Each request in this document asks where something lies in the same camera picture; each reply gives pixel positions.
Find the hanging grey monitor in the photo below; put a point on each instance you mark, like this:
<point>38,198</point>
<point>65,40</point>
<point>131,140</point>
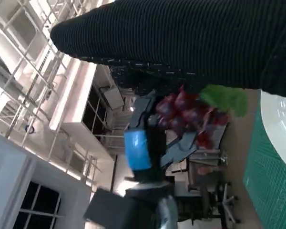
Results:
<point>114,97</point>

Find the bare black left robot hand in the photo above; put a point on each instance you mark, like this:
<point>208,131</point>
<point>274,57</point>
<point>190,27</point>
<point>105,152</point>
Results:
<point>138,148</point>

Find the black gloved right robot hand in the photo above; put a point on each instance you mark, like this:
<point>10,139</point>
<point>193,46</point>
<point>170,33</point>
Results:
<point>181,35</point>

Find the white plate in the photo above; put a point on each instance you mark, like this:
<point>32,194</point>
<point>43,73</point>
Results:
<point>281,124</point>

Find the purple toy grape bunch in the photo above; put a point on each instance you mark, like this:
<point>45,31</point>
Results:
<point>186,109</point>

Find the green cutting mat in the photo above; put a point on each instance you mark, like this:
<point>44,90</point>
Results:
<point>271,186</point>

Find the black office chair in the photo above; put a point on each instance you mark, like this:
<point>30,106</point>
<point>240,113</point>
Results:
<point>205,200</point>

